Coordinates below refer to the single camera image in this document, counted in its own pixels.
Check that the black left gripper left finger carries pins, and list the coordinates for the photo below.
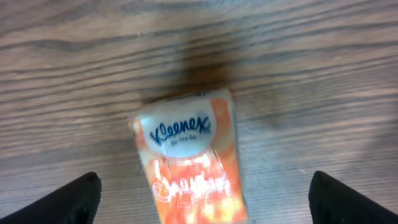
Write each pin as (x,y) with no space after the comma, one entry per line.
(77,203)

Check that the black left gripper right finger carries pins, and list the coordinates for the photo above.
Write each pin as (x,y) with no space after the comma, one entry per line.
(333,202)

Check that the orange Kleenex tissue pack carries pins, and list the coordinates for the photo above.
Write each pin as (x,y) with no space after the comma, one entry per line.
(188,149)

